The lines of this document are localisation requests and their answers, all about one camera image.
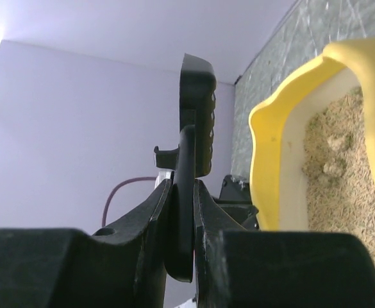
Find black slotted litter scoop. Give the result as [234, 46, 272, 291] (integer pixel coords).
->
[154, 54, 217, 282]

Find yellow litter box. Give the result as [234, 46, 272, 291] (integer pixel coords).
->
[249, 38, 375, 231]

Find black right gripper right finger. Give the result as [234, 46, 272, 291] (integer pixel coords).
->
[194, 181, 375, 307]

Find cat litter pellets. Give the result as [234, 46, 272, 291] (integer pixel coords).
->
[302, 87, 375, 263]

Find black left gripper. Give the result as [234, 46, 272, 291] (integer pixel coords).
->
[214, 175, 260, 230]

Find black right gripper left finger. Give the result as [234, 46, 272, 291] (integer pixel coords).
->
[0, 180, 172, 307]

